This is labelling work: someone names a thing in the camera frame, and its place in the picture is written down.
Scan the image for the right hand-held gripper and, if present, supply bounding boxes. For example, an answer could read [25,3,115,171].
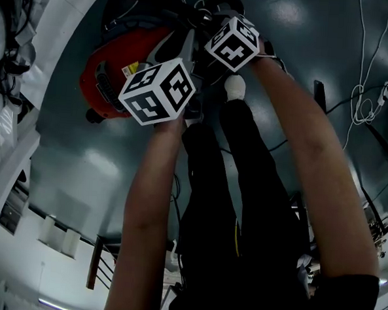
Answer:
[202,10,263,74]

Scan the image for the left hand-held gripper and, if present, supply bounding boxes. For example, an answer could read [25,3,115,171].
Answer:
[116,25,209,130]

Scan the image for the person's left forearm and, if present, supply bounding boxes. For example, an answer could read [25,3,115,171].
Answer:
[102,112,186,310]

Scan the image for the person's right forearm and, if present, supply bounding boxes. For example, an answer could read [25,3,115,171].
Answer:
[237,54,388,285]

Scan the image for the red vacuum cleaner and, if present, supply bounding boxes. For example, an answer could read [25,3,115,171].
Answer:
[77,21,176,129]

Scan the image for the person's right white shoe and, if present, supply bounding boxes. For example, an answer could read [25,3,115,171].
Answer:
[223,73,247,103]

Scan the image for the white shelf rack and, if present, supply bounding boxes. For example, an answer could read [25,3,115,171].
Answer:
[0,0,116,212]

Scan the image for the person's black clothed body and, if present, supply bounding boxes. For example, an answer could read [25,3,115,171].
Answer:
[163,94,388,310]

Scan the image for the long white cable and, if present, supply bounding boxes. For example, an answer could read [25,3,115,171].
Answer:
[341,0,388,154]

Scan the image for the black floor cable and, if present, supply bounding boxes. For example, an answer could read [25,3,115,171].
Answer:
[268,59,388,160]

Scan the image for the white power strip coiled cord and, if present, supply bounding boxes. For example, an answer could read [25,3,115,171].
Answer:
[351,78,388,128]

